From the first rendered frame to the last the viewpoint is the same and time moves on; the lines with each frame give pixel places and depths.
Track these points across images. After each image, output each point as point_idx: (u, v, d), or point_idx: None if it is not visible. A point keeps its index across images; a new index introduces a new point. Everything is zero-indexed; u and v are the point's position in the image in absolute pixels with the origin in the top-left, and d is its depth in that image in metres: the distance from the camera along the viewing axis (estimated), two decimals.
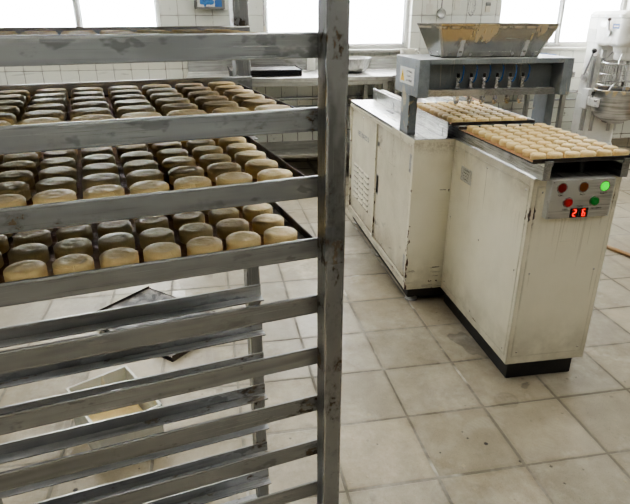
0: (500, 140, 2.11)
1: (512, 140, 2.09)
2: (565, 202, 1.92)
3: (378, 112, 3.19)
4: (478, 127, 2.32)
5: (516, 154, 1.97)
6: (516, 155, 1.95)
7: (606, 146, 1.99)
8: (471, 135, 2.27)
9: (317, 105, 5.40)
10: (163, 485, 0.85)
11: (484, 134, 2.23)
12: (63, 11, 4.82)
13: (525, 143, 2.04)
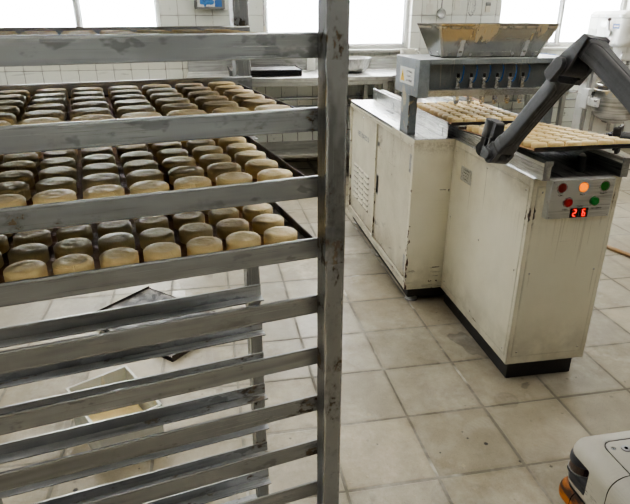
0: None
1: None
2: (565, 202, 1.92)
3: (378, 112, 3.19)
4: (477, 126, 2.32)
5: None
6: None
7: (607, 137, 1.98)
8: (471, 133, 2.27)
9: (317, 105, 5.40)
10: (163, 485, 0.85)
11: None
12: (63, 11, 4.82)
13: (526, 136, 2.03)
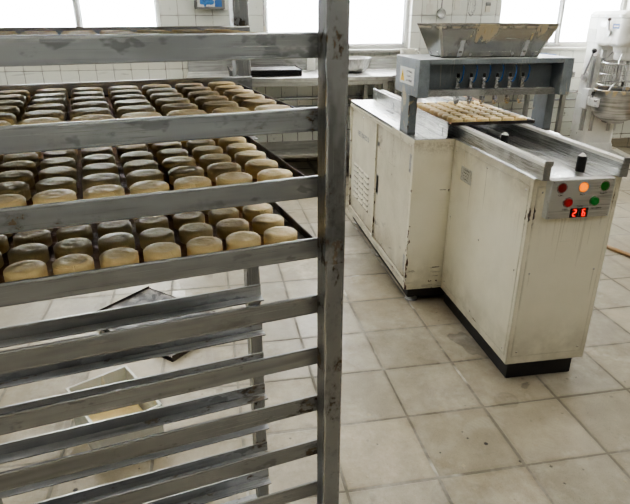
0: None
1: None
2: (565, 202, 1.92)
3: (378, 112, 3.19)
4: None
5: None
6: None
7: None
8: None
9: (317, 105, 5.40)
10: (163, 485, 0.85)
11: None
12: (63, 11, 4.82)
13: None
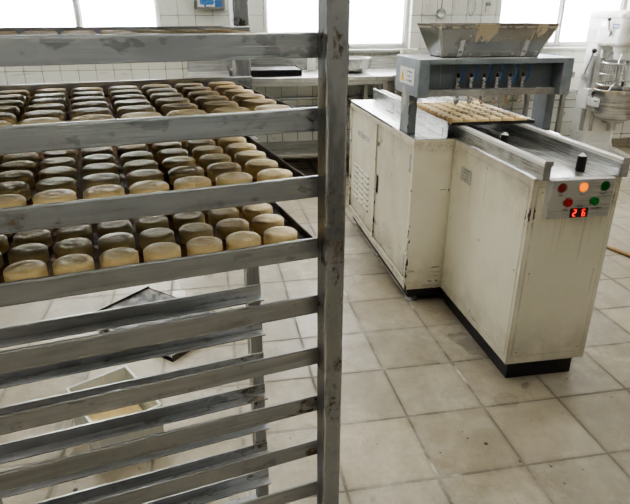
0: None
1: None
2: (565, 202, 1.92)
3: (378, 112, 3.19)
4: None
5: None
6: None
7: None
8: None
9: (317, 105, 5.40)
10: (163, 485, 0.85)
11: None
12: (63, 11, 4.82)
13: None
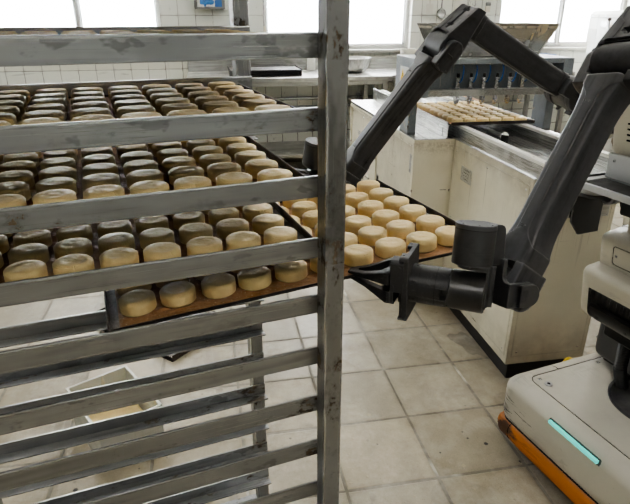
0: (315, 265, 0.86)
1: None
2: None
3: None
4: (163, 289, 0.80)
5: (418, 257, 0.89)
6: (430, 258, 0.89)
7: (346, 189, 1.18)
8: (207, 309, 0.78)
9: (317, 105, 5.40)
10: (163, 485, 0.85)
11: (234, 285, 0.81)
12: (63, 11, 4.82)
13: (353, 239, 0.93)
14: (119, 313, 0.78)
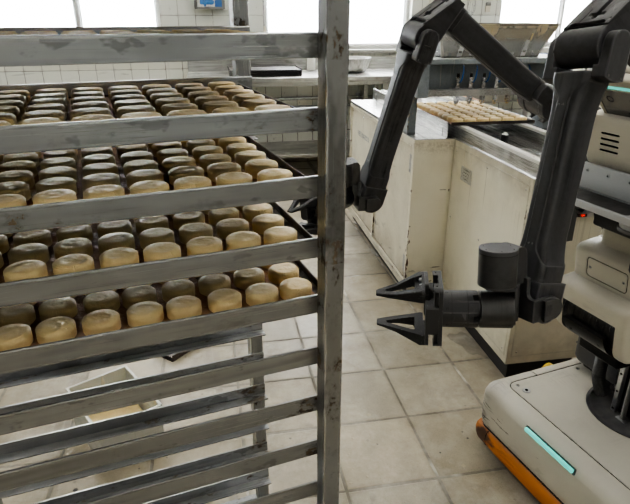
0: (129, 319, 0.78)
1: (151, 301, 0.81)
2: None
3: (378, 112, 3.19)
4: None
5: None
6: None
7: None
8: None
9: (317, 105, 5.40)
10: (163, 485, 0.85)
11: (27, 339, 0.73)
12: (63, 11, 4.82)
13: (187, 289, 0.85)
14: None
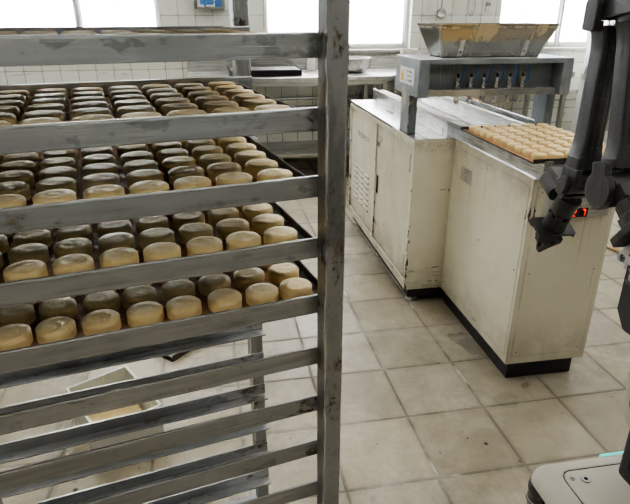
0: (129, 319, 0.78)
1: (151, 301, 0.81)
2: None
3: (378, 112, 3.19)
4: None
5: None
6: None
7: None
8: None
9: (317, 105, 5.40)
10: (163, 485, 0.85)
11: (27, 339, 0.73)
12: (63, 11, 4.82)
13: (187, 289, 0.85)
14: None
